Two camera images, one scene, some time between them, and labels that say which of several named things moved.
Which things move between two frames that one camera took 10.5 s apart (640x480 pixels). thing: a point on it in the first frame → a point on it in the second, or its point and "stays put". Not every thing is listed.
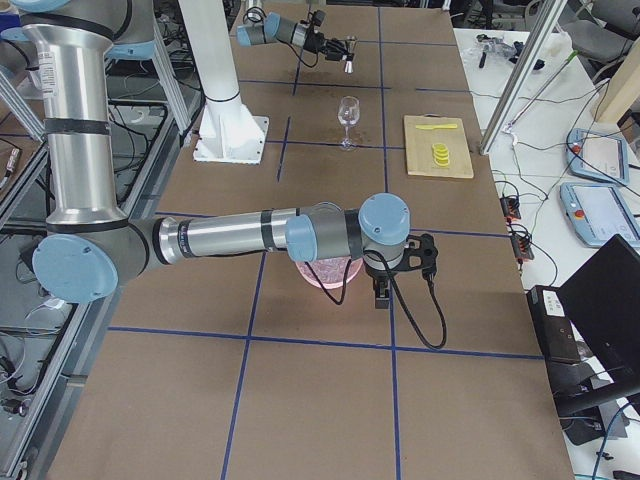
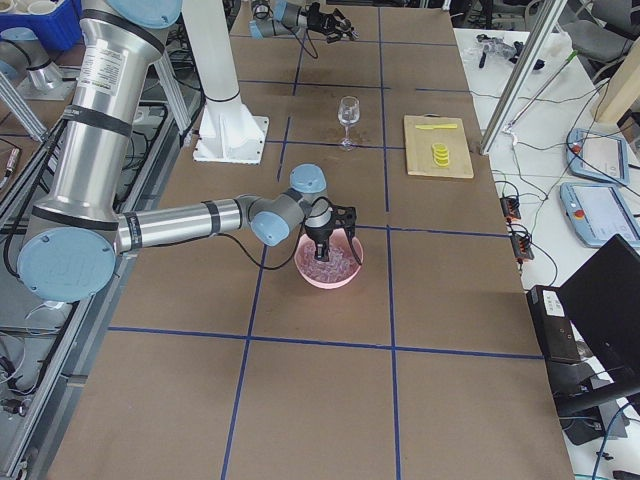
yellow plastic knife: (431, 127) stays put
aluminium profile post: (546, 15) stays put
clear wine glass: (348, 112) stays put
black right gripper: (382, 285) → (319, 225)
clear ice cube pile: (332, 271) stays put
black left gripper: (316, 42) → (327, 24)
